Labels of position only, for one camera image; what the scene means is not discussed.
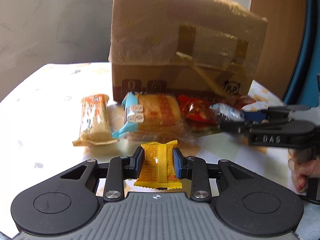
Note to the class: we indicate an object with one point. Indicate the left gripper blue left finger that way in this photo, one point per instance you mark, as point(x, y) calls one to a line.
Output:
point(120, 169)

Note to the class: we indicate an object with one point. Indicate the red snack packet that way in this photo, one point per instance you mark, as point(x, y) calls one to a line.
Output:
point(198, 115)

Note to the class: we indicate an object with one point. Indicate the wooden wardrobe panel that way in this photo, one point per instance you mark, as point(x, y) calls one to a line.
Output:
point(285, 27)

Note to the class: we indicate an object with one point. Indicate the blue packaged bread cake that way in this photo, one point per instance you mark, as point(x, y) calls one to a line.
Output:
point(152, 117)

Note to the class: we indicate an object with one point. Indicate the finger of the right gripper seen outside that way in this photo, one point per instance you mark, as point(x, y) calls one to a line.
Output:
point(239, 127)

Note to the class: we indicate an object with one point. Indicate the person right hand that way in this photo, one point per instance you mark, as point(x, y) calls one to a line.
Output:
point(300, 172)

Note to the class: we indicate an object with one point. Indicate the blue curtain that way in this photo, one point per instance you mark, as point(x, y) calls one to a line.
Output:
point(303, 85)

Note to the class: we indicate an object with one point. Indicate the cardboard box with plastic liner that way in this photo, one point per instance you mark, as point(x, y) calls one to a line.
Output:
point(192, 47)

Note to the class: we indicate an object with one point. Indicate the yellow small snack packet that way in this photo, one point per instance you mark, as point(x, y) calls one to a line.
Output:
point(158, 167)

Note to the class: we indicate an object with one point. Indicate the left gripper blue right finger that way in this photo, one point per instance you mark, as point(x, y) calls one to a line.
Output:
point(195, 170)

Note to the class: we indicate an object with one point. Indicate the white blue candy packet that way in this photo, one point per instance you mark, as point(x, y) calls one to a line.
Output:
point(226, 112)

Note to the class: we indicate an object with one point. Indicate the floral checkered tablecloth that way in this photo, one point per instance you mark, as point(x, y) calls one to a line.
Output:
point(41, 117)

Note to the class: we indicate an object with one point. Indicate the orange beige snack bar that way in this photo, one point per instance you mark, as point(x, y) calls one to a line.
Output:
point(95, 127)

